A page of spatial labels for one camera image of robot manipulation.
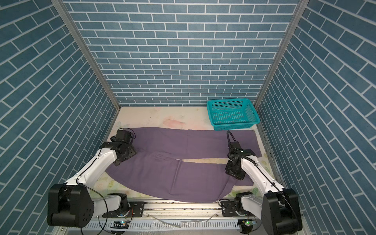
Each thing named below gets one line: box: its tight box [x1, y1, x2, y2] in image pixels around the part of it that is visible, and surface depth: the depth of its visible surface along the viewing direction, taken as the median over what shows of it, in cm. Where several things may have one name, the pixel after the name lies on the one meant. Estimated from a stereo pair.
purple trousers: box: [105, 127, 263, 203], surface depth 88 cm
